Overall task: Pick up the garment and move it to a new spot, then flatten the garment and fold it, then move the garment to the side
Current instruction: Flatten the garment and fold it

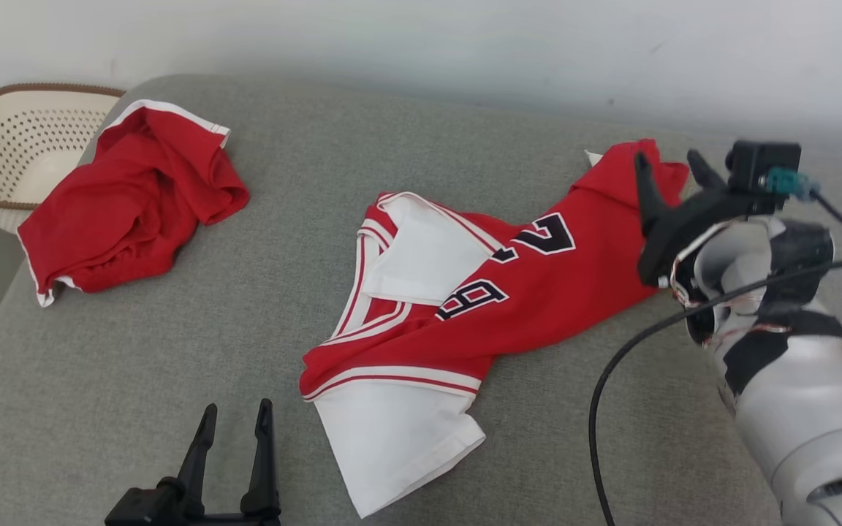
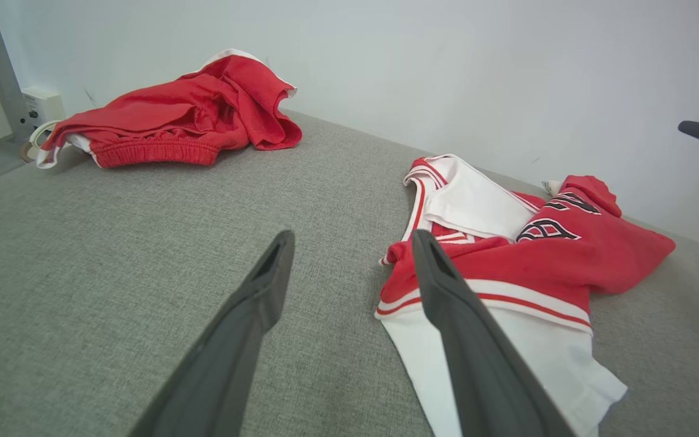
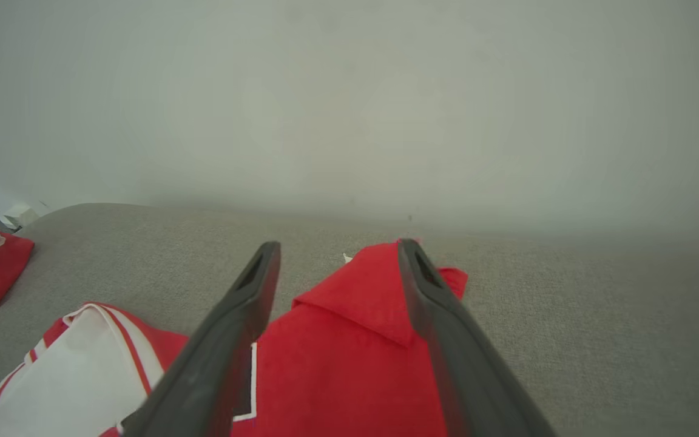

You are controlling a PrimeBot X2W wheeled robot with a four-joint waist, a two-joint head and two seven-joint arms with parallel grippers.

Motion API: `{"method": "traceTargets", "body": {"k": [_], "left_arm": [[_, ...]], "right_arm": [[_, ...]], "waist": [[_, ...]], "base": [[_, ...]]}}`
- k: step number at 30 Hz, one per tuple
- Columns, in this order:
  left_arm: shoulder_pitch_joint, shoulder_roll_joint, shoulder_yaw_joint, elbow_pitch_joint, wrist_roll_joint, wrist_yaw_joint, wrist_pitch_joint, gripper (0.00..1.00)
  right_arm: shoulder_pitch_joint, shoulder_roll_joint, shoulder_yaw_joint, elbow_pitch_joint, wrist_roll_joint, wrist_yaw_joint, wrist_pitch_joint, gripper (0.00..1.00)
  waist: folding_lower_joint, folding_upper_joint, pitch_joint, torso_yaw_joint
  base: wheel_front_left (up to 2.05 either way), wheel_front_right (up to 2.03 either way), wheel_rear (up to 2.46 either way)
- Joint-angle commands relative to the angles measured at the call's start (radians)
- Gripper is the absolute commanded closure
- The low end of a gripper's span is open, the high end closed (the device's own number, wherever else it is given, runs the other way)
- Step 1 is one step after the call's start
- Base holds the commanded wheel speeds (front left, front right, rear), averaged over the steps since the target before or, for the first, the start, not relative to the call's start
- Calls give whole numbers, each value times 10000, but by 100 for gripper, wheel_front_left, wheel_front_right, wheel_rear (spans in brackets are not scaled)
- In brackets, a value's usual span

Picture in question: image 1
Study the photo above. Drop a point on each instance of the red basketball jersey white sleeves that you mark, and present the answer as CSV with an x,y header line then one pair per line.
x,y
538,292

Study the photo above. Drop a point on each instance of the red shorts white stripe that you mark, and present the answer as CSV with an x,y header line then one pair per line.
x,y
121,212

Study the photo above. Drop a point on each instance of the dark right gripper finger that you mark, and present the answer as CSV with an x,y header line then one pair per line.
x,y
704,172
653,197

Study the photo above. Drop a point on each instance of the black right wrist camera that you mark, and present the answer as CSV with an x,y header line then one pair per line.
x,y
761,157

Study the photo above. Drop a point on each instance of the cream perforated laundry basket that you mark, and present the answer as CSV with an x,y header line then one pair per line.
x,y
19,146

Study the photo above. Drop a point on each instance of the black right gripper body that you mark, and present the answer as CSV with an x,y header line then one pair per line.
x,y
673,237

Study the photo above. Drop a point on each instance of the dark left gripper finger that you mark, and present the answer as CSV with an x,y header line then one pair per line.
x,y
198,460
264,475

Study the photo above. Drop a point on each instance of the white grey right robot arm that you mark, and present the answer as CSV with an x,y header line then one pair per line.
x,y
808,409

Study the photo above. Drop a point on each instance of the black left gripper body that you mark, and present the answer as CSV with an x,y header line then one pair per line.
x,y
150,508

